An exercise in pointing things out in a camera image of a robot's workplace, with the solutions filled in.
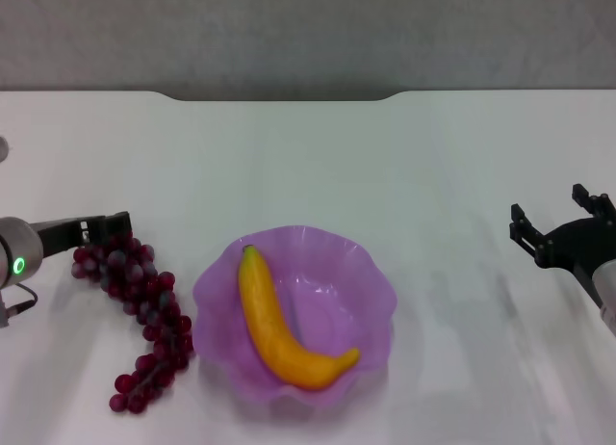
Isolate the purple translucent wavy bowl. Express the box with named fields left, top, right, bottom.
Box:
left=192, top=224, right=399, bottom=415

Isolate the left wrist cable with plug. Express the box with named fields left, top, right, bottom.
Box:
left=0, top=282, right=39, bottom=328

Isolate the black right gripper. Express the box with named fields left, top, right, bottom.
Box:
left=508, top=183, right=616, bottom=301

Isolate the red grape bunch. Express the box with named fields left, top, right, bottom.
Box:
left=70, top=230, right=195, bottom=415

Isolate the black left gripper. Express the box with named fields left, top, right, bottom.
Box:
left=36, top=210, right=134, bottom=263

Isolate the yellow banana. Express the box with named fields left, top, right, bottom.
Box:
left=237, top=244, right=362, bottom=392

